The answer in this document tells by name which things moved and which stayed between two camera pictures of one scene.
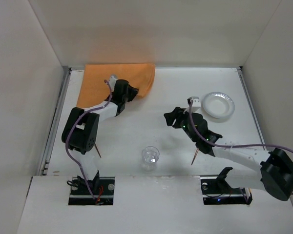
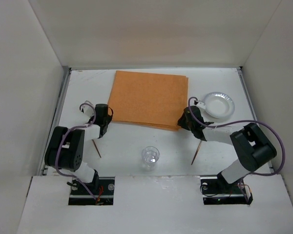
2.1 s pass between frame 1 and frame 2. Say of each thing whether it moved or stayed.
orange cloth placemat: moved
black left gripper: moved
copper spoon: stayed
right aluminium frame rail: stayed
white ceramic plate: stayed
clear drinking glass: stayed
